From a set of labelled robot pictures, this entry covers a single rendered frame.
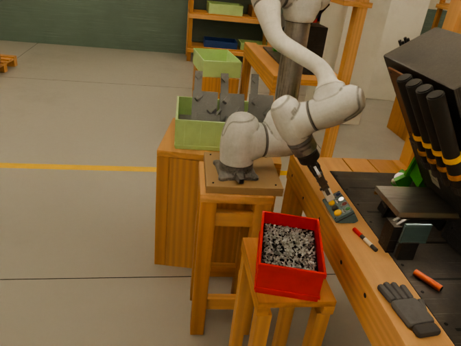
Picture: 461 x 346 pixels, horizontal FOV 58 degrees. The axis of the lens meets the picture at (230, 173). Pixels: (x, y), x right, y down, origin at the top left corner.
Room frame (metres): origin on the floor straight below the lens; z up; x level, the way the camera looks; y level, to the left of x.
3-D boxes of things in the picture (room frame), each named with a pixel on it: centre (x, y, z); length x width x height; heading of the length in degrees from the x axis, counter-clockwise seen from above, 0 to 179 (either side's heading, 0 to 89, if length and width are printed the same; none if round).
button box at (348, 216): (1.41, -0.45, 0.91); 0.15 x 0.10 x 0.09; 10
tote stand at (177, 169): (2.28, 0.07, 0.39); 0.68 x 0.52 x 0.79; 90
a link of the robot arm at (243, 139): (1.68, -0.03, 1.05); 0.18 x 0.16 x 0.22; 109
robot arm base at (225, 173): (1.66, -0.02, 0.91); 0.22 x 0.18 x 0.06; 14
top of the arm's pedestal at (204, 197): (1.68, -0.02, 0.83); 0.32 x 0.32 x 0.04; 8
